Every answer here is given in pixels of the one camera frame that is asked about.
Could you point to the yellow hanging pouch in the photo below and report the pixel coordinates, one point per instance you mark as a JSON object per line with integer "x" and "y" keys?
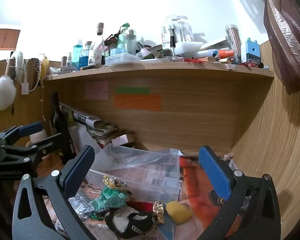
{"x": 45, "y": 66}

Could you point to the stack of newspapers and books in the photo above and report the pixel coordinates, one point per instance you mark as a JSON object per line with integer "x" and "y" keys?
{"x": 97, "y": 127}

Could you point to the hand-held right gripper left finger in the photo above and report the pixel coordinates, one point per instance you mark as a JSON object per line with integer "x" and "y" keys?
{"x": 77, "y": 172}

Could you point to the orange sticky note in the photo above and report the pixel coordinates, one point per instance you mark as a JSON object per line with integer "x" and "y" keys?
{"x": 137, "y": 102}

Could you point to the corked clear glass bottle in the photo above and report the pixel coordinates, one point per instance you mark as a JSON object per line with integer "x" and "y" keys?
{"x": 100, "y": 33}

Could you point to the flat clear lidded box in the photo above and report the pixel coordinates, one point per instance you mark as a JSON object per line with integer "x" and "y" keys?
{"x": 122, "y": 59}

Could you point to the green knitted scrunchie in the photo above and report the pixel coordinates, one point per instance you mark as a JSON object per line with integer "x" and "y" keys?
{"x": 111, "y": 198}

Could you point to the brown cosmetic stick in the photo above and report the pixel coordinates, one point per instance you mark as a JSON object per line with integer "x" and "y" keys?
{"x": 91, "y": 67}

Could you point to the pink sticky note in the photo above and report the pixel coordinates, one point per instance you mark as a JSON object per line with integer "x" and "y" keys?
{"x": 97, "y": 90}

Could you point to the wooden shelf board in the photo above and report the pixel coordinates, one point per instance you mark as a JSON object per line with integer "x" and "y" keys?
{"x": 165, "y": 68}

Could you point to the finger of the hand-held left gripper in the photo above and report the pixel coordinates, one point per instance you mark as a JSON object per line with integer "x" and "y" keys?
{"x": 48, "y": 142}
{"x": 30, "y": 128}

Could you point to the blue plastic sharpener box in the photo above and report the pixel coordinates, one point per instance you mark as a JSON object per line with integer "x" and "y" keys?
{"x": 252, "y": 52}

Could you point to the blue liquid bottle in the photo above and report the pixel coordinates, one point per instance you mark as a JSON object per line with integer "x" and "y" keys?
{"x": 77, "y": 56}

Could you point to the crinkled clear plastic bag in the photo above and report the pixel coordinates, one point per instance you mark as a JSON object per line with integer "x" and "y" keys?
{"x": 130, "y": 155}

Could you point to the red fabric band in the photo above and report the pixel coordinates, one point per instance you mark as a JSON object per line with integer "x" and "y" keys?
{"x": 140, "y": 205}

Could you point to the yellow sponge puff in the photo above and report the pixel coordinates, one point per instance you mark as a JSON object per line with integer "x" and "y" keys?
{"x": 178, "y": 212}

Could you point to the white paper tag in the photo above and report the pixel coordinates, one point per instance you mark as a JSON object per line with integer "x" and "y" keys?
{"x": 24, "y": 88}

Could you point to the clear plastic storage box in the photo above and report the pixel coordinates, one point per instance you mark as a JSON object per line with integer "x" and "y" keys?
{"x": 150, "y": 175}

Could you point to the small white spray bottle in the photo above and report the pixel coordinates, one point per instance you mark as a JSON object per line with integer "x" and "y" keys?
{"x": 69, "y": 61}

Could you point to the black pen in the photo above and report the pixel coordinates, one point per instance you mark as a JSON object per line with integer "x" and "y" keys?
{"x": 172, "y": 42}

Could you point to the white cup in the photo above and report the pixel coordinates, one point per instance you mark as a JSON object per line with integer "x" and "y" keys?
{"x": 38, "y": 136}

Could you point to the black stand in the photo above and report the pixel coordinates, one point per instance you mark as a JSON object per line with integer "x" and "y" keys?
{"x": 62, "y": 130}

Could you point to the gold pleated scrunchie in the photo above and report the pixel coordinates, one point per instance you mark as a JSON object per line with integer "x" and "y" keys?
{"x": 159, "y": 210}

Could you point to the white plastic tray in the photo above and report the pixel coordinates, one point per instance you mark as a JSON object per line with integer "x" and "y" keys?
{"x": 188, "y": 47}

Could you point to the glass of blue beads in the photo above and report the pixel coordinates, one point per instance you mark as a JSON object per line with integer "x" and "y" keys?
{"x": 84, "y": 58}

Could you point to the clear jar of sticks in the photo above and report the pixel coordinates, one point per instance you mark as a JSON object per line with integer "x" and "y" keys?
{"x": 233, "y": 40}

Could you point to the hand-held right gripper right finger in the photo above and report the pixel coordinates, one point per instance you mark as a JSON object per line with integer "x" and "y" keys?
{"x": 215, "y": 172}

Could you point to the green sticky note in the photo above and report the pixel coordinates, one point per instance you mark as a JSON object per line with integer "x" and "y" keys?
{"x": 132, "y": 90}

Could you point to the silver foil wrapper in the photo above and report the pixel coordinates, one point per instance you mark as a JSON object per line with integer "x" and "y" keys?
{"x": 81, "y": 205}

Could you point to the brown cardboard box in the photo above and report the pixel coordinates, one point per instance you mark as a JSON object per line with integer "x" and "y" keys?
{"x": 3, "y": 38}

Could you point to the brown hanging bag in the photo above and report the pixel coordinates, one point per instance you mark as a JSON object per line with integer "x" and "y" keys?
{"x": 287, "y": 42}

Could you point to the black and white fabric pouch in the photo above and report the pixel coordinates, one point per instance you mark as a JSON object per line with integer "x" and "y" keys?
{"x": 137, "y": 223}

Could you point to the brown patterned headband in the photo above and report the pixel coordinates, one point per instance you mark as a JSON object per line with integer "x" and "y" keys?
{"x": 35, "y": 72}

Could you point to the white fluffy headband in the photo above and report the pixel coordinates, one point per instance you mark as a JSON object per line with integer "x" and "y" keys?
{"x": 18, "y": 65}

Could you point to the white printed mug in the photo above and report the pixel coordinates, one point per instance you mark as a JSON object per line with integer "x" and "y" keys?
{"x": 95, "y": 57}

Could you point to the green pump bottle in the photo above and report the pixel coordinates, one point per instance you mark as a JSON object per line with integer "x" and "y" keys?
{"x": 123, "y": 37}

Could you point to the orange printed paper sheet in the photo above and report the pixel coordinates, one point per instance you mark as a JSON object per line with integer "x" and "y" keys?
{"x": 195, "y": 192}

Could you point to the white fluffy pompom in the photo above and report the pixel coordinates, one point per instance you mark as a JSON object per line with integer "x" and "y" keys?
{"x": 5, "y": 93}

